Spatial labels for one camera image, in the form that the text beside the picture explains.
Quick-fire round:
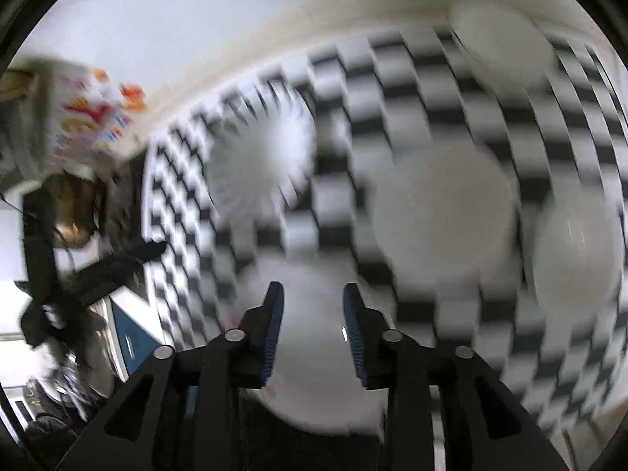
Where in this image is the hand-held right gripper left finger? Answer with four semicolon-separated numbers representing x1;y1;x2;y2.
54;282;285;471

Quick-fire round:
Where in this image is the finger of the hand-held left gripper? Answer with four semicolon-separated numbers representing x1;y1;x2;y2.
73;239;168;305

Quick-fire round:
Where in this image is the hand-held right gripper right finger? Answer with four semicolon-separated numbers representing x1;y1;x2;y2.
342;282;572;471

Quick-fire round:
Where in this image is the white bowl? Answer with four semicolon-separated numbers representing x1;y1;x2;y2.
368;144;521;285
252;255;393;437
532;189;626;315

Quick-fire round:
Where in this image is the striped white plate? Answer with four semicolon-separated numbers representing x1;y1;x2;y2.
205;100;317;217

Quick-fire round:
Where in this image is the blue cabinet door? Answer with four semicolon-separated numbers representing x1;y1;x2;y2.
104;287;168;384

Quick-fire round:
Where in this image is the steel steamer pot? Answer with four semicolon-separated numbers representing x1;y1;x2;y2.
49;174;105;250

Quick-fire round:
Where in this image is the black white checkered cloth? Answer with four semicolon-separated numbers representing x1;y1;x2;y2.
140;24;628;452

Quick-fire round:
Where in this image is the colourful wall sticker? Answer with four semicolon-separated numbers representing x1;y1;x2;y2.
49;66;149;162

